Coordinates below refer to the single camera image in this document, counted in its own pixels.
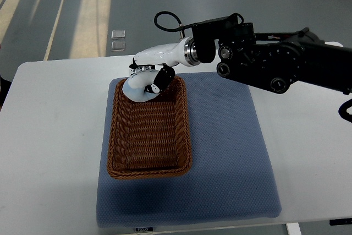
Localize lower metal floor plate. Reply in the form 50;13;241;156
111;40;126;51

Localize person in black clothing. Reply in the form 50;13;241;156
0;76;12;108

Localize blue foam mat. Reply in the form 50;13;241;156
96;73;281;228

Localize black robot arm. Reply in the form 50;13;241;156
130;13;351;95

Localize upper metal floor plate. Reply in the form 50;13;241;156
111;30;125;40

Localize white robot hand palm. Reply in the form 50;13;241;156
132;37;193;67

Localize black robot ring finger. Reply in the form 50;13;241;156
138;65;149;70

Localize brown wicker basket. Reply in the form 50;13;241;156
107;76;193;180

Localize metal floor plate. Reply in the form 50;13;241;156
111;30;125;40
111;40;126;51

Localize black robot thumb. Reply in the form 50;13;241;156
145;65;175;94

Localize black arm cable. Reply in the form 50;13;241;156
153;11;193;39

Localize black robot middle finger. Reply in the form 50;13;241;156
129;64;139;70

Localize black table control panel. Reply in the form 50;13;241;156
329;218;352;226

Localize white table leg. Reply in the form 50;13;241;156
285;222;302;235

